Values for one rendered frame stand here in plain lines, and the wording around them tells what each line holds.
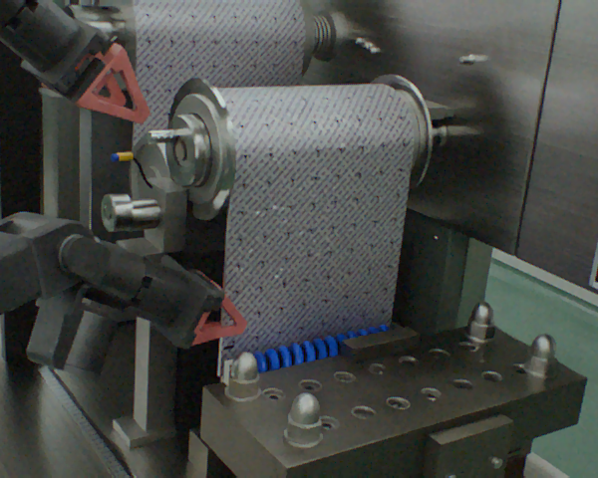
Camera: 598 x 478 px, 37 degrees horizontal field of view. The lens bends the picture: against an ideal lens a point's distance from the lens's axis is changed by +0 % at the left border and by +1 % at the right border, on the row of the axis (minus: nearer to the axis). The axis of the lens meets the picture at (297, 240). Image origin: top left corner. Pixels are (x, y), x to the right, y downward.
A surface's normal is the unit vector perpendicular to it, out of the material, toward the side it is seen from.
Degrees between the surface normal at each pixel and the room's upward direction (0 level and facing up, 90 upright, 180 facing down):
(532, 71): 90
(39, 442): 0
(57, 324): 63
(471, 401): 0
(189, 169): 90
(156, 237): 90
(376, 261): 90
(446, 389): 0
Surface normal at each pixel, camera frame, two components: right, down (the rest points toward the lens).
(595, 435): 0.08, -0.94
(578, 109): -0.84, 0.11
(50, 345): -0.54, -0.25
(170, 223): 0.55, 0.33
